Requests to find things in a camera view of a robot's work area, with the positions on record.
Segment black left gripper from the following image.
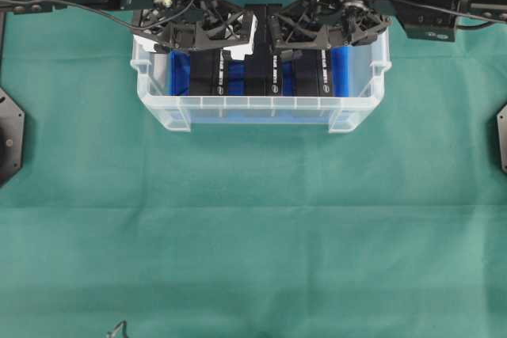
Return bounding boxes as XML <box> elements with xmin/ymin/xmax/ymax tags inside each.
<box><xmin>133</xmin><ymin>0</ymin><xmax>258</xmax><ymax>61</ymax></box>

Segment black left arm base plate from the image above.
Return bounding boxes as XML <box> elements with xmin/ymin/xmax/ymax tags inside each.
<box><xmin>0</xmin><ymin>89</ymin><xmax>25</xmax><ymax>186</ymax></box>

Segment blue cloth liner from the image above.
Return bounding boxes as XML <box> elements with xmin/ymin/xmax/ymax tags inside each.
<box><xmin>169</xmin><ymin>48</ymin><xmax>349</xmax><ymax>97</ymax></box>

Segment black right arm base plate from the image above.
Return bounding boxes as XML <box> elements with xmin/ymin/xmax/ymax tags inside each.
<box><xmin>497</xmin><ymin>104</ymin><xmax>507</xmax><ymax>173</ymax></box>

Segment green table cloth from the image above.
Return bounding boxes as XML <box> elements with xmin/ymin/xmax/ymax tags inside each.
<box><xmin>1</xmin><ymin>9</ymin><xmax>506</xmax><ymax>337</ymax></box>

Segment black box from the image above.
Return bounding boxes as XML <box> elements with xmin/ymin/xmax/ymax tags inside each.
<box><xmin>292</xmin><ymin>50</ymin><xmax>335</xmax><ymax>97</ymax></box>
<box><xmin>189</xmin><ymin>49</ymin><xmax>227</xmax><ymax>96</ymax></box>
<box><xmin>244</xmin><ymin>4</ymin><xmax>283</xmax><ymax>97</ymax></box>

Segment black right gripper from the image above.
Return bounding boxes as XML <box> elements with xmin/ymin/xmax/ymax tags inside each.
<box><xmin>267</xmin><ymin>0</ymin><xmax>391</xmax><ymax>52</ymax></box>

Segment clear plastic storage case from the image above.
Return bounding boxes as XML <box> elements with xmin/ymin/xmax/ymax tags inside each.
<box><xmin>131</xmin><ymin>0</ymin><xmax>391</xmax><ymax>133</ymax></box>

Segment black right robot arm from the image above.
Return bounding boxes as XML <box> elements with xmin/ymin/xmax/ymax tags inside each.
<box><xmin>268</xmin><ymin>0</ymin><xmax>506</xmax><ymax>51</ymax></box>

